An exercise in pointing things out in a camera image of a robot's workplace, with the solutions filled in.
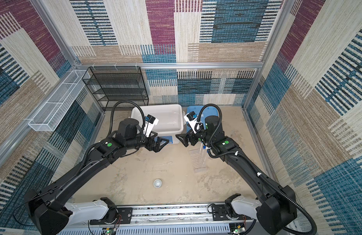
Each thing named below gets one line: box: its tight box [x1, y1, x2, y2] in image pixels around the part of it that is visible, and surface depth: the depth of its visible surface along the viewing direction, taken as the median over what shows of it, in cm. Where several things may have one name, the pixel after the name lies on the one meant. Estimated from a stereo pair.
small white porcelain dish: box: [153, 178, 162, 188], surface depth 83 cm
